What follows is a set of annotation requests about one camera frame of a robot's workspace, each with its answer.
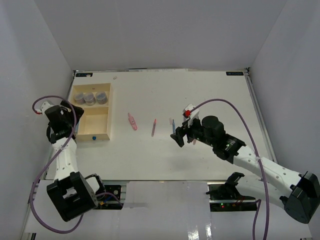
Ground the purple marker red tip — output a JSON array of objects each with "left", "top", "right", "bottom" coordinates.
[{"left": 151, "top": 118, "right": 157, "bottom": 137}]

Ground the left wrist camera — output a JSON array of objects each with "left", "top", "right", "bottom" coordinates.
[{"left": 35, "top": 101, "right": 54, "bottom": 115}]

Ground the right corner label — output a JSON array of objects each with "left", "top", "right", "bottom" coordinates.
[{"left": 226, "top": 71, "right": 244, "bottom": 76}]

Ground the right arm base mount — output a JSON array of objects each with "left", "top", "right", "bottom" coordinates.
[{"left": 205, "top": 172, "right": 258, "bottom": 213}]

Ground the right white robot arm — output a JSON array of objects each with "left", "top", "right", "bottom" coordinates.
[{"left": 170, "top": 115, "right": 320, "bottom": 224}]

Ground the corner label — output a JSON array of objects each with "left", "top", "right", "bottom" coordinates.
[
  {"left": 226, "top": 71, "right": 244, "bottom": 76},
  {"left": 75, "top": 72, "right": 93, "bottom": 78}
]

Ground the blue marker pen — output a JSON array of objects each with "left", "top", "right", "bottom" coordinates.
[{"left": 172, "top": 119, "right": 176, "bottom": 134}]

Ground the pink highlighter pen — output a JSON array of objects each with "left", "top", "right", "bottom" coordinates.
[{"left": 128, "top": 113, "right": 138, "bottom": 131}]

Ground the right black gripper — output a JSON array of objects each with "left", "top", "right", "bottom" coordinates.
[{"left": 170, "top": 116, "right": 216, "bottom": 148}]

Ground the clear round container purple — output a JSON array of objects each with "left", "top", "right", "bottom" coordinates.
[{"left": 95, "top": 91, "right": 108, "bottom": 105}]

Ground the cream compartment organizer tray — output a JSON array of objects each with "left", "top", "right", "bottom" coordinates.
[{"left": 68, "top": 83, "right": 113, "bottom": 142}]

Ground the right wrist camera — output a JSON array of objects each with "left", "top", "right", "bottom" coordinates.
[{"left": 182, "top": 103, "right": 200, "bottom": 127}]

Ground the clear round container stacked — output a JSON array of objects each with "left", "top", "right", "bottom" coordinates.
[{"left": 83, "top": 92, "right": 96, "bottom": 106}]

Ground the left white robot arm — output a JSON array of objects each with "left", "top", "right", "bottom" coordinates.
[{"left": 41, "top": 100, "right": 106, "bottom": 222}]

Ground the left corner label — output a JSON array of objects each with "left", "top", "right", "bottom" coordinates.
[{"left": 75, "top": 72, "right": 93, "bottom": 78}]

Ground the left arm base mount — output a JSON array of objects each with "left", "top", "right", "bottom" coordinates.
[{"left": 95, "top": 180, "right": 127, "bottom": 210}]

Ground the clear round container left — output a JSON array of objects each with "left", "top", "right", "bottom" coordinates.
[{"left": 73, "top": 92, "right": 86, "bottom": 105}]

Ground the aluminium frame rail right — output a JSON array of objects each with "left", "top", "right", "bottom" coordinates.
[{"left": 243, "top": 67, "right": 278, "bottom": 163}]

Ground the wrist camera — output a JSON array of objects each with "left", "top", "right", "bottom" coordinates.
[
  {"left": 182, "top": 103, "right": 200, "bottom": 127},
  {"left": 35, "top": 101, "right": 54, "bottom": 115}
]

